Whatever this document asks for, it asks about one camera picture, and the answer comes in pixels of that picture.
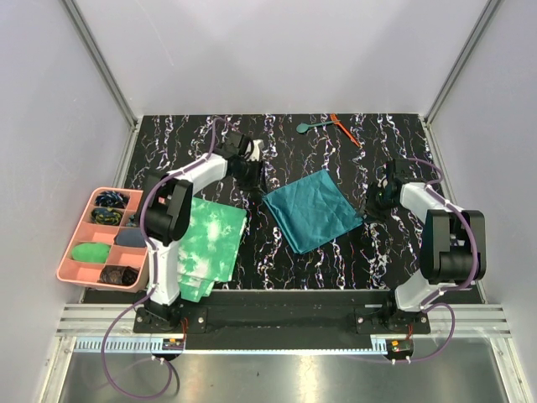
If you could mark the dark blue rolled cloth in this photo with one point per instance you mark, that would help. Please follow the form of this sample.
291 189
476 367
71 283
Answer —
130 237

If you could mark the green tie-dye cloth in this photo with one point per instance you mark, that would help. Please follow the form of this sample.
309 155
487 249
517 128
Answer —
208 251

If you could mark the right aluminium frame post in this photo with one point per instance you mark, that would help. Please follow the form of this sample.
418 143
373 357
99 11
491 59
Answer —
479 28

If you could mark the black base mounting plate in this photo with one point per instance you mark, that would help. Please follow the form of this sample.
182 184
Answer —
248 308

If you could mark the orange plastic fork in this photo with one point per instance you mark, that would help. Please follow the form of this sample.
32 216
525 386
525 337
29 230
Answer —
335 120

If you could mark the black marble pattern mat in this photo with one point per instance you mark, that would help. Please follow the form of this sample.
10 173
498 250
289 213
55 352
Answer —
377 255

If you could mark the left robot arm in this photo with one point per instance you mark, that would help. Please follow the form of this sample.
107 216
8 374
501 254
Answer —
164 213

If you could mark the left aluminium frame post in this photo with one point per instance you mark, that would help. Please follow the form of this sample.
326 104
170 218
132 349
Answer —
88 39

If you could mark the aluminium frame post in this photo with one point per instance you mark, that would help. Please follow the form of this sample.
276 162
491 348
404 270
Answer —
479 28
88 39

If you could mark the teal plastic spoon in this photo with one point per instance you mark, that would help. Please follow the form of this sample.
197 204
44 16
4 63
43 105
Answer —
303 128

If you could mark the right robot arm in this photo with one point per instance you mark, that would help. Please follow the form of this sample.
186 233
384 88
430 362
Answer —
453 240

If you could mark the brown patterned rolled cloth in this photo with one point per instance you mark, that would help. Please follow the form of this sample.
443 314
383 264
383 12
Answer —
118 275

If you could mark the aluminium front rail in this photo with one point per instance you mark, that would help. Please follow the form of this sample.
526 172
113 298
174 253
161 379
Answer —
98 328

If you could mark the blue patterned rolled cloth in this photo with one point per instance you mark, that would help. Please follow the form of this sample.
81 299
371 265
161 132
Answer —
112 199

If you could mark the green rolled cloth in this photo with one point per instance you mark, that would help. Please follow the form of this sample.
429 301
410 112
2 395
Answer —
94 253

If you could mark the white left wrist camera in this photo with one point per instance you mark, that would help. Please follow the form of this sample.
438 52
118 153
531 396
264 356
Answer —
255 150

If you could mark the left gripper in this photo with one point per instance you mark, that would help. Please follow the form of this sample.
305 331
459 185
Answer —
257 183

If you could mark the teal satin napkin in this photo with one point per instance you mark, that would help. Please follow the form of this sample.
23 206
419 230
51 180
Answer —
311 211

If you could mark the pink compartment tray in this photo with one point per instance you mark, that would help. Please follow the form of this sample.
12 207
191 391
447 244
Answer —
87 274

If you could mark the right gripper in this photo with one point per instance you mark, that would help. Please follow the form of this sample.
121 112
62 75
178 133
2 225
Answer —
374 214

